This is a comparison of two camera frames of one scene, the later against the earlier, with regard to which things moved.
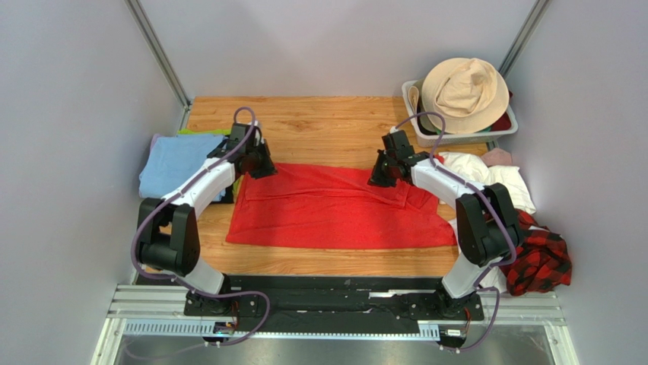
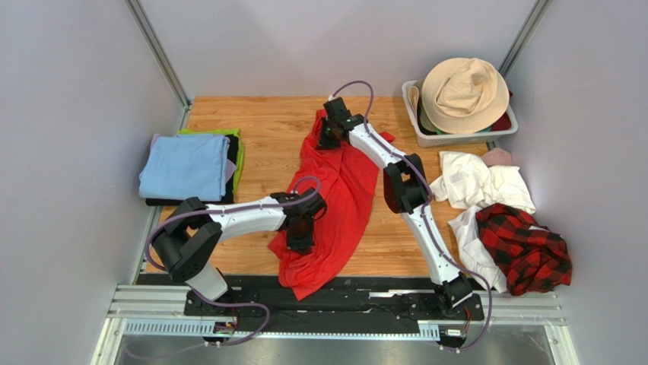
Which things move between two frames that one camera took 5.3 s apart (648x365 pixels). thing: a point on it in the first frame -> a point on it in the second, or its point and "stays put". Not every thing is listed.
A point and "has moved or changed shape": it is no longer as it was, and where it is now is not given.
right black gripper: x=381 y=175 -> x=327 y=140
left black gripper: x=268 y=169 -> x=303 y=245
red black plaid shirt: x=542 y=261 stays put
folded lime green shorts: x=236 y=183 stays put
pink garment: x=497 y=157 stays put
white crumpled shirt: x=493 y=274 stays put
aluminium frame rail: x=147 y=310 stays put
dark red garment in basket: x=504 y=123 stays put
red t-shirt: x=331 y=206 has moved or changed shape
